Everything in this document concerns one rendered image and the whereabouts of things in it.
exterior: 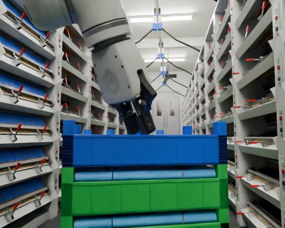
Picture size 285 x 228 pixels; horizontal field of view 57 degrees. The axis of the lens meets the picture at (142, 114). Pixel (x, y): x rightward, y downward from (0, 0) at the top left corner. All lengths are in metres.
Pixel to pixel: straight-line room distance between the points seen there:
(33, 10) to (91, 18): 0.09
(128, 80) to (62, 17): 0.15
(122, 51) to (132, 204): 0.26
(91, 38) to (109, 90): 0.10
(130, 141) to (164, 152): 0.06
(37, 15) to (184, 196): 0.39
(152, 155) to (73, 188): 0.15
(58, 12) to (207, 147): 0.35
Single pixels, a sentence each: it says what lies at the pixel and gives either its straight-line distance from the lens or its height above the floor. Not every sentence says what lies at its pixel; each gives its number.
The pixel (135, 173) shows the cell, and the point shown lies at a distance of 0.48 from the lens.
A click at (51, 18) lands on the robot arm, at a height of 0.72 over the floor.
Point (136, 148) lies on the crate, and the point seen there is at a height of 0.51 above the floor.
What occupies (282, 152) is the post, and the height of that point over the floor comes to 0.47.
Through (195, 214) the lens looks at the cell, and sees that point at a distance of 0.53.
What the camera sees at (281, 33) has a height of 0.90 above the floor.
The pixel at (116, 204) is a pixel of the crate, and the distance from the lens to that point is 0.48.
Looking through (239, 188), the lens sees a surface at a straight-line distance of 1.75.
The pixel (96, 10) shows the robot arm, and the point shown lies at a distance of 0.46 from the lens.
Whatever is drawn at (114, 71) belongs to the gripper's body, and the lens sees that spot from 0.45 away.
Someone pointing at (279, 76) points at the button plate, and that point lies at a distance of 1.12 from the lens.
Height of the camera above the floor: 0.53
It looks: 5 degrees up
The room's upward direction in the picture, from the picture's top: straight up
